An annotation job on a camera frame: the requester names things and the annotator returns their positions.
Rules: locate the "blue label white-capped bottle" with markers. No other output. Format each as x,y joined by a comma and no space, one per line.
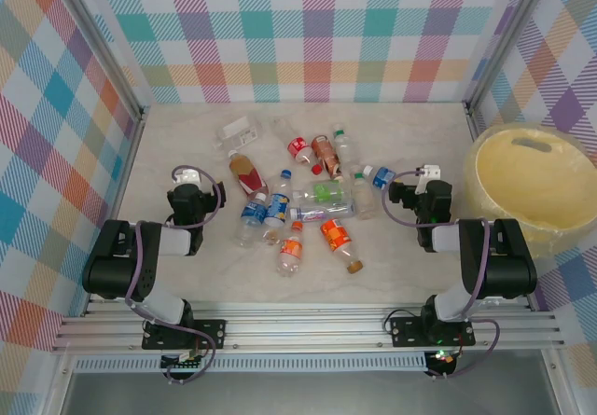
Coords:
383,177

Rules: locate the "red-brown iced tea bottle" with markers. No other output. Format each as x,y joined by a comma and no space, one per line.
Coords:
247,175

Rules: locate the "beige bottle green-white cap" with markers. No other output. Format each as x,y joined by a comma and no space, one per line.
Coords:
364,198

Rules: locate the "blue Pepsi label bottle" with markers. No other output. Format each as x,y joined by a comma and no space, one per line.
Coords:
252,211

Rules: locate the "blue-capped blue label bottle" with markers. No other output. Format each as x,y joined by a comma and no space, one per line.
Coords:
278,203

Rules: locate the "clear bottle white label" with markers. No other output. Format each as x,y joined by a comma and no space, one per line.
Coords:
240,134

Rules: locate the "orange label brown-capped bottle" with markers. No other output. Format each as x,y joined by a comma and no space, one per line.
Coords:
336,235

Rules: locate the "clear bottle green label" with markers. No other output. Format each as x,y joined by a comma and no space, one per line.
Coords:
324,192

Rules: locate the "clear bottle purple label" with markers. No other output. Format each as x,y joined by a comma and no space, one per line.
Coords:
322,212

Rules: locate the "orange label orange-capped bottle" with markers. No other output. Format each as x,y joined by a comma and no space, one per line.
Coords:
291,247

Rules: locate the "red Coca-Cola label bottle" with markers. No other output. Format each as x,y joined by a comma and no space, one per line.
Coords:
298,147

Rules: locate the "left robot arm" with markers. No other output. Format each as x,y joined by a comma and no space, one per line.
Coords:
112,266

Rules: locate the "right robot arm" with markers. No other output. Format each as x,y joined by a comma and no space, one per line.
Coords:
513,256

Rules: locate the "yellow round bin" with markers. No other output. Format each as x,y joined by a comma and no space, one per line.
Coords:
536,186

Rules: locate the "clear bottle green cap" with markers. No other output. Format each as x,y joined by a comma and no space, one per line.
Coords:
346,147

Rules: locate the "brown Nestea label bottle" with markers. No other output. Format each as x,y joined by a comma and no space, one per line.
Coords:
324,151

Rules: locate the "small circuit board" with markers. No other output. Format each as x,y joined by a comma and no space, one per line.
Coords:
443,359
184,364

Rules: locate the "grey metal shelf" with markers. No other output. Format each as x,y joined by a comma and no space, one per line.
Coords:
303,396

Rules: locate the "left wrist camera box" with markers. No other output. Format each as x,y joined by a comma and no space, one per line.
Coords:
186,177

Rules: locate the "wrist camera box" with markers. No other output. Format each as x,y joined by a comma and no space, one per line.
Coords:
431,172
186,177

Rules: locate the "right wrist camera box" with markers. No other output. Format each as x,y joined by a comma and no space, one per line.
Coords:
431,172

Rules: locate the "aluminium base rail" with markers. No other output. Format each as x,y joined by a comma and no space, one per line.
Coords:
303,328

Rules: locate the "aluminium frame post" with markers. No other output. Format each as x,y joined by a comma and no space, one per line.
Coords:
100,46
508,37

